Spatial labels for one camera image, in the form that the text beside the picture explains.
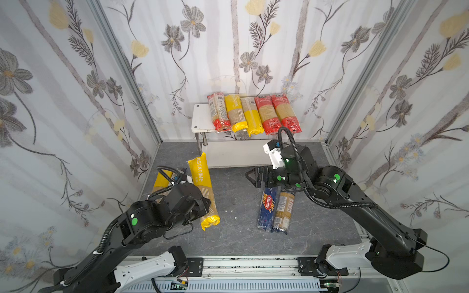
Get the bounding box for blue Barilla spaghetti pack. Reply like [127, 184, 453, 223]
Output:
[257, 188, 279, 231]

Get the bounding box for long yellow Pastatime bag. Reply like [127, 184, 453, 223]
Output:
[188, 153, 221, 231]

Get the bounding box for short yellow Pastatime bag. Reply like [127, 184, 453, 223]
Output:
[224, 94, 248, 133]

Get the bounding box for red spaghetti bag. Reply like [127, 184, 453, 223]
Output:
[270, 95, 302, 133]
[255, 96, 282, 135]

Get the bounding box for red slim spaghetti pack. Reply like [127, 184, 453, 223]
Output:
[207, 92, 232, 133]

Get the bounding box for yellow pasta bag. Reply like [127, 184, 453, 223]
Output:
[151, 170, 173, 193]

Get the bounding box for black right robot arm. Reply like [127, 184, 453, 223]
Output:
[245, 126, 428, 280]

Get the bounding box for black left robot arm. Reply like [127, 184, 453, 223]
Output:
[41, 166, 211, 293]

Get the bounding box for white two-tier metal shelf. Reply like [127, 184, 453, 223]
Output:
[191, 103, 272, 168]

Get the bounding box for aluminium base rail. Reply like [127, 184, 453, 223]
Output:
[111, 253, 408, 293]

